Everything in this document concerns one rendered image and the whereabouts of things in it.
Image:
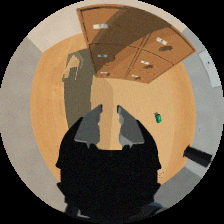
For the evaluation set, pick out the brown wooden chest of drawers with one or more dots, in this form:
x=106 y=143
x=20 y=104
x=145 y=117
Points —
x=155 y=19

